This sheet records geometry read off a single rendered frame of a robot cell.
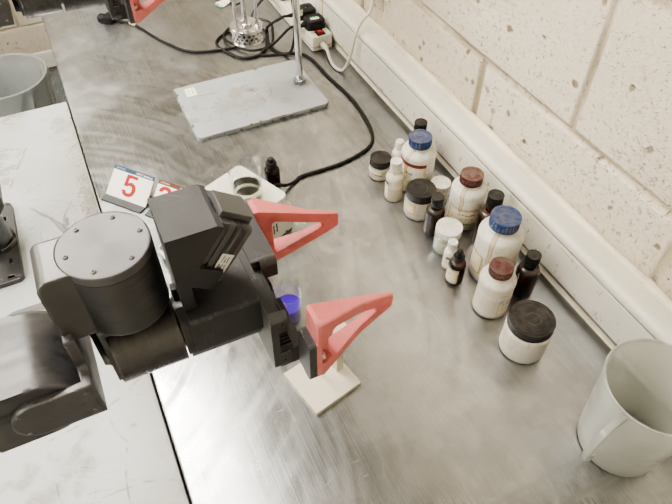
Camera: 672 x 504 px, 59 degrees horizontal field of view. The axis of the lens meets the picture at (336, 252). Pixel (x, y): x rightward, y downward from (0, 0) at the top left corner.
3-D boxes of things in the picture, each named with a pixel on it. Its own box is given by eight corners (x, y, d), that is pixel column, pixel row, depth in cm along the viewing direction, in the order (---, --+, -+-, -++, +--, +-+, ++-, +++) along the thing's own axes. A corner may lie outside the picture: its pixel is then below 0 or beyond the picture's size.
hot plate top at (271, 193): (236, 237, 95) (235, 233, 94) (187, 203, 100) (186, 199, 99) (288, 197, 101) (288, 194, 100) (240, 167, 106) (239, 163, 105)
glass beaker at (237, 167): (249, 218, 97) (243, 181, 91) (225, 204, 99) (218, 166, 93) (274, 199, 100) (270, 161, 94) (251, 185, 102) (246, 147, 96)
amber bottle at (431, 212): (441, 238, 105) (448, 203, 99) (422, 236, 106) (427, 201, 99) (442, 224, 108) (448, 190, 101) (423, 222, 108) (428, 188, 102)
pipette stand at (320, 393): (316, 416, 83) (314, 368, 73) (283, 376, 87) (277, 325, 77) (361, 384, 86) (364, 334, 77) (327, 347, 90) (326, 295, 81)
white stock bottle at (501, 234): (517, 264, 101) (537, 209, 92) (502, 293, 97) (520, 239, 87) (478, 248, 104) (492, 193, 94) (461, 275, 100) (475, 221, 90)
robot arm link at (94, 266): (132, 182, 40) (-65, 237, 36) (166, 273, 35) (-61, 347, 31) (166, 290, 49) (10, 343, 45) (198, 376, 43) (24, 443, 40)
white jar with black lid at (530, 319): (544, 368, 88) (557, 341, 83) (497, 360, 89) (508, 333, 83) (543, 330, 92) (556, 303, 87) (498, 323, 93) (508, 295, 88)
